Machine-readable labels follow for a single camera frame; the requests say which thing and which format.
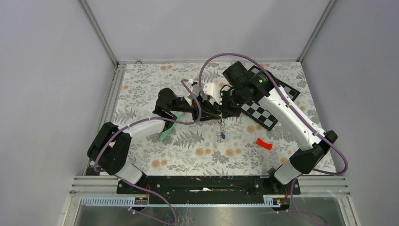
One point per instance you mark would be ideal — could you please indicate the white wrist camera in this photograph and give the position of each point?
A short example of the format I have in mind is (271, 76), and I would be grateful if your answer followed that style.
(212, 90)
(194, 88)

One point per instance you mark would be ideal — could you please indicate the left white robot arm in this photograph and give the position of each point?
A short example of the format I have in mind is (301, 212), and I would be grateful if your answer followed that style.
(109, 150)

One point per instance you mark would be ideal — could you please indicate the mint green plastic stick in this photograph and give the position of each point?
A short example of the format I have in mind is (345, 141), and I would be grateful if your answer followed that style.
(167, 132)

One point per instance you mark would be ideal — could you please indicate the red curved plastic piece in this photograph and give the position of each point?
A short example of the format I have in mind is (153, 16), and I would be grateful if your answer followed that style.
(263, 144)

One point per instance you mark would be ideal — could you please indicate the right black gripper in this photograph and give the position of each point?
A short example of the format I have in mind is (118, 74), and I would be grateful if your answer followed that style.
(227, 112)

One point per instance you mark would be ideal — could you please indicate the white slotted cable duct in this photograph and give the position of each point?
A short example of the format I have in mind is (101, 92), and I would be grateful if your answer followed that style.
(246, 201)

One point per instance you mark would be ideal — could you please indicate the black white checkerboard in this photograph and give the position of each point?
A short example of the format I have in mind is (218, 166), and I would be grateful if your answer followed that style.
(269, 100)

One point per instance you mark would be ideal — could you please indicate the metal key holder plate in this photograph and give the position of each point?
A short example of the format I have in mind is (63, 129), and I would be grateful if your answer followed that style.
(222, 135)

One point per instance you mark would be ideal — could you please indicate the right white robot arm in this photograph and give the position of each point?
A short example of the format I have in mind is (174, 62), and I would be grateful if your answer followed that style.
(313, 141)

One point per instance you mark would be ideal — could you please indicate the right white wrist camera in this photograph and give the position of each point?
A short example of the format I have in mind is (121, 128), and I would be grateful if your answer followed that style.
(212, 90)

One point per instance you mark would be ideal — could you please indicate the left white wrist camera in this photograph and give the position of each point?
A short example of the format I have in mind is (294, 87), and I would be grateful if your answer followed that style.
(194, 88)

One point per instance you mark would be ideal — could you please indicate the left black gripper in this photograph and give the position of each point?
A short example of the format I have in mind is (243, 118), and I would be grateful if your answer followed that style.
(207, 109)

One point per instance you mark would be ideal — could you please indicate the floral patterned table mat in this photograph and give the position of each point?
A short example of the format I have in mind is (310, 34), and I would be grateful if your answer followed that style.
(193, 149)

